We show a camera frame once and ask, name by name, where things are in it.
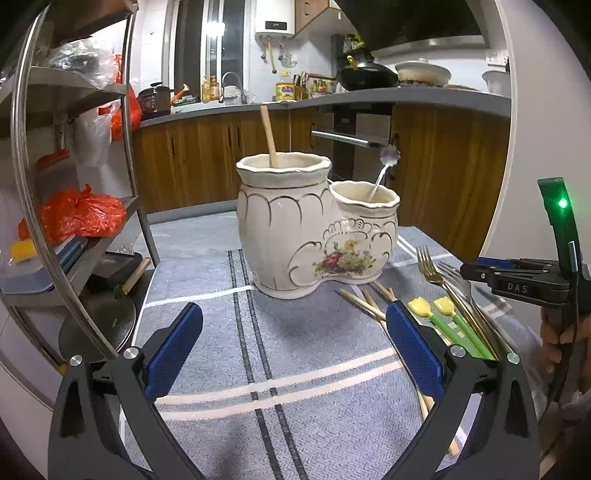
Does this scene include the black wok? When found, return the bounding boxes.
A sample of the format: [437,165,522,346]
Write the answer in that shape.
[335,55,399,92]

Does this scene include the white water heater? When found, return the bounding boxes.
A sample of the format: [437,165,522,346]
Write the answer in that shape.
[254,0,297,38]

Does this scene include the grey plaid tablecloth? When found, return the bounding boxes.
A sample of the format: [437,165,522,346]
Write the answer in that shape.
[117,210,555,480]

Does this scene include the silver spoon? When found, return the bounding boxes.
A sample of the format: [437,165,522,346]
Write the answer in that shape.
[368,144,402,203]

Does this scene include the dark rice cooker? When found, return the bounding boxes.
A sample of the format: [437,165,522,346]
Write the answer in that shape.
[137,82,174,117]

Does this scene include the chrome kitchen faucet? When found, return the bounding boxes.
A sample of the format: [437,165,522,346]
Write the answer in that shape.
[220,71,249,105]

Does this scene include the person's right hand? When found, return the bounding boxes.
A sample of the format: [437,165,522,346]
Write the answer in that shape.
[539,307,574,374]

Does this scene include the gold fork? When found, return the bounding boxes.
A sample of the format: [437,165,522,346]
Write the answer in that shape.
[416,246,499,361]

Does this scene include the clear plastic bag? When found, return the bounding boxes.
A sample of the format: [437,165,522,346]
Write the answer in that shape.
[45,38,118,89]

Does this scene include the grey kitchen countertop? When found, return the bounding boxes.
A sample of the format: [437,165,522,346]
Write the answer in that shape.
[139,88,513,129]

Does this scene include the stacked flat food containers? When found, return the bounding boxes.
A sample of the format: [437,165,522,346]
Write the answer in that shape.
[0,234,89,296]

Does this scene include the black pan wooden handle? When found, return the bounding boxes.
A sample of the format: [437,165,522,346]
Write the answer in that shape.
[87,251,153,297]

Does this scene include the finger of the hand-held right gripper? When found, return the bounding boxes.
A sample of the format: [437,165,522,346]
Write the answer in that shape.
[475,257,555,271]
[461,263,496,283]

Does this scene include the orange lid plastic container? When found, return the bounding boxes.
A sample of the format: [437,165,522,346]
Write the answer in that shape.
[33,148,78,205]

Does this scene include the metal storage rack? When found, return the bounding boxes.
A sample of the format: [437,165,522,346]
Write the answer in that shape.
[0,0,160,374]

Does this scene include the black oven with handle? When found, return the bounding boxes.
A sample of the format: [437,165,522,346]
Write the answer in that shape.
[311,104,394,182]

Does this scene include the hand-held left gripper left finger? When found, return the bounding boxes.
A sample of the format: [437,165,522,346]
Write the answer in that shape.
[47,302,206,480]

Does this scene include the black frying pan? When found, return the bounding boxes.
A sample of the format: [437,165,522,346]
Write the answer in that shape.
[59,298,137,366]

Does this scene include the wooden kitchen cabinets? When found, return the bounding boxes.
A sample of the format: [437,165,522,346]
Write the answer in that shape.
[133,102,512,265]

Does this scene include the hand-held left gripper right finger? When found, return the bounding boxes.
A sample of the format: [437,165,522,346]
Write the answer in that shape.
[385,299,541,480]

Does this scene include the white bowl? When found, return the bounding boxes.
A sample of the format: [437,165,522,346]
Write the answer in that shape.
[482,69,511,96]

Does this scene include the large orange plastic bag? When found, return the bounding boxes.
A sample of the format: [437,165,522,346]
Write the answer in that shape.
[18,184,128,246]

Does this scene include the small orange plastic bag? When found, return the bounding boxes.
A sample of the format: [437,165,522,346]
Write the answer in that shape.
[110,54,142,142]

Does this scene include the wooden wall cabinet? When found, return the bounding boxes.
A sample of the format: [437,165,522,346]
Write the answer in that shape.
[294,0,343,34]

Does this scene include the range hood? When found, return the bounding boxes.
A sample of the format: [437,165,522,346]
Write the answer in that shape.
[332,0,491,52]

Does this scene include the white plastic bag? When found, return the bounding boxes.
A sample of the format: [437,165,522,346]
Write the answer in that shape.
[75,110,114,168]

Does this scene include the silver fork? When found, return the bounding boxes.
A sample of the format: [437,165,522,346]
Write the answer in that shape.
[436,261,515,356]

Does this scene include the floral ceramic utensil holder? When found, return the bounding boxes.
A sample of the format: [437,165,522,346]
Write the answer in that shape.
[236,154,400,300]

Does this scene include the green yellow tulip utensil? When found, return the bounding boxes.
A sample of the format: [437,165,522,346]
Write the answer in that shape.
[407,298,483,360]
[433,296,498,361]

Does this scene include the white ceramic pot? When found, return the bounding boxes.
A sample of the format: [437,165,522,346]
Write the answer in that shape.
[394,59,452,88]

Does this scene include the yellow bottles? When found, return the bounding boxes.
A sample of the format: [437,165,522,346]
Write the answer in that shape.
[200,75,221,103]

